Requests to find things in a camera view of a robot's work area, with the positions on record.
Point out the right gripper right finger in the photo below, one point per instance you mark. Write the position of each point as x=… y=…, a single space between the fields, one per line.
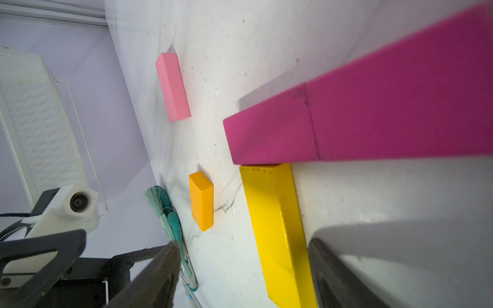
x=334 y=283

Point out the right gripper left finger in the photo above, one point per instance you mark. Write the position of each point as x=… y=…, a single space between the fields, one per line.
x=174 y=270

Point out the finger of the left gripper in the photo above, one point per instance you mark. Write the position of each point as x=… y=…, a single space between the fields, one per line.
x=68 y=246
x=150 y=286

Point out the yellow block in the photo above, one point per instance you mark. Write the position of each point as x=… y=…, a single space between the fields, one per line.
x=279 y=234

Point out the magenta block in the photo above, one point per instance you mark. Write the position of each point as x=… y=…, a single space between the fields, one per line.
x=276 y=131
x=427 y=95

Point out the green dustpan brush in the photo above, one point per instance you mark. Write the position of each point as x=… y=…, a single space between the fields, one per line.
x=158 y=199

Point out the orange block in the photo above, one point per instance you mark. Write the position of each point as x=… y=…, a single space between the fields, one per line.
x=202 y=200

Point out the upper white mesh shelf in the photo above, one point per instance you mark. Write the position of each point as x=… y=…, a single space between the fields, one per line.
x=37 y=126

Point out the pink block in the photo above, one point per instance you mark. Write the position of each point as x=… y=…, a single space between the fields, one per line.
x=172 y=85

